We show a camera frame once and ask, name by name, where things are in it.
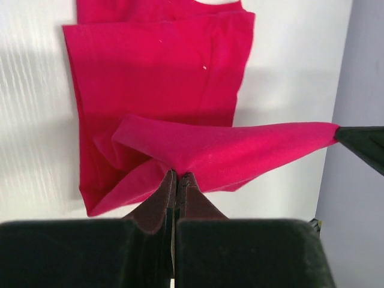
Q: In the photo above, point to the magenta t shirt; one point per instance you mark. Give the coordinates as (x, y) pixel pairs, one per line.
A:
(156, 85)

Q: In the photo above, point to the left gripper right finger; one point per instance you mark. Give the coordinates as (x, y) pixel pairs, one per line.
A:
(192, 204)

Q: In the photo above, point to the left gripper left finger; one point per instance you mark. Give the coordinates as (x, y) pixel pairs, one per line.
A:
(157, 211)

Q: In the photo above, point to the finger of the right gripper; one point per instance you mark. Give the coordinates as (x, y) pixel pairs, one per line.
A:
(364, 142)

